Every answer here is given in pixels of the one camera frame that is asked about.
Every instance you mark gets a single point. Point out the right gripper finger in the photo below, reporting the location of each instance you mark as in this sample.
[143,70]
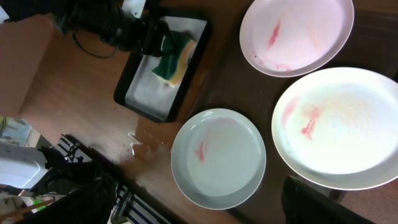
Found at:
[304,205]

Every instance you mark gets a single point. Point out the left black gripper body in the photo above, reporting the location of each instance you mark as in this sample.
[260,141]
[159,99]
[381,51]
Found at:
[114,26]

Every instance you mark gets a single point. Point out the green and yellow sponge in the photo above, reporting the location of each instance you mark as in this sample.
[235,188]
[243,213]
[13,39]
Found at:
[171,68]

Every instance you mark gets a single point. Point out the large white stained plate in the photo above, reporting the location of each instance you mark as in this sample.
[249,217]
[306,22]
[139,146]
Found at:
[337,128]

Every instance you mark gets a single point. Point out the pale blue-white plate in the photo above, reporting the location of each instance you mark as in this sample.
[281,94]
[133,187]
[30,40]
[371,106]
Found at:
[218,159]

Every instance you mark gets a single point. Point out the small black soapy tray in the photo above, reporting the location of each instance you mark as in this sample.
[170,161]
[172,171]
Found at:
[141,91]

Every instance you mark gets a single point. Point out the large brown serving tray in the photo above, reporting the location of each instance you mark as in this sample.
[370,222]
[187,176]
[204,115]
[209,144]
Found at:
[237,86]

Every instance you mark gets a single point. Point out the pink stained plate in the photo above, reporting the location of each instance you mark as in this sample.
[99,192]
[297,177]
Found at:
[290,38]

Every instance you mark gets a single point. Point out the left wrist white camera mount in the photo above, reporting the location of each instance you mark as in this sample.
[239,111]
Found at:
[134,7]

